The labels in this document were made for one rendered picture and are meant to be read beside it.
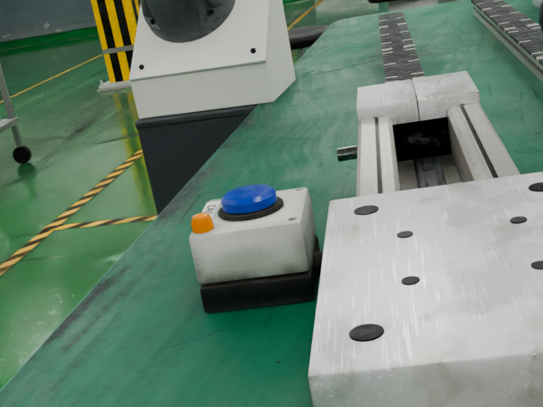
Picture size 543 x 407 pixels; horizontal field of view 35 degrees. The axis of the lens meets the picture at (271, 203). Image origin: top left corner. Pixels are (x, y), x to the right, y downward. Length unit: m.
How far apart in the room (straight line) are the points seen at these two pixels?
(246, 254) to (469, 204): 0.25
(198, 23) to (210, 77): 0.08
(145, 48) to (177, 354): 0.87
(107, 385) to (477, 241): 0.29
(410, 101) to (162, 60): 0.70
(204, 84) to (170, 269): 0.65
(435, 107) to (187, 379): 0.32
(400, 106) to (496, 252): 0.41
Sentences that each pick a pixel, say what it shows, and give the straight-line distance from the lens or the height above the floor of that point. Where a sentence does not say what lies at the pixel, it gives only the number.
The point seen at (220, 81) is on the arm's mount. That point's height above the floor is 0.82.
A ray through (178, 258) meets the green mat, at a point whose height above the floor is 0.78.
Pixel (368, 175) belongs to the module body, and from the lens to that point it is 0.57.
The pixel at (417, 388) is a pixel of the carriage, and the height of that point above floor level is 0.90.
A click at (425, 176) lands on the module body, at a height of 0.84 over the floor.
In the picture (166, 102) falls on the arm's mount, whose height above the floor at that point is 0.80.
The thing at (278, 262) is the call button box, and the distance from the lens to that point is 0.59.
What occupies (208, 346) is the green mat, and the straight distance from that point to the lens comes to 0.57.
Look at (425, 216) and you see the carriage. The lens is 0.36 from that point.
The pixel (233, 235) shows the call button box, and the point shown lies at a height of 0.84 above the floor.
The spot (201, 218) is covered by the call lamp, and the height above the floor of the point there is 0.85.
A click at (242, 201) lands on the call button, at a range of 0.60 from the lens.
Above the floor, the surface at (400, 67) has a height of 0.81.
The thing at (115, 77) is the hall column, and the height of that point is 0.08.
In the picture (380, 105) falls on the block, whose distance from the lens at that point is 0.72.
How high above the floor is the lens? 1.03
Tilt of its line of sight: 18 degrees down
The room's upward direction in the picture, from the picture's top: 11 degrees counter-clockwise
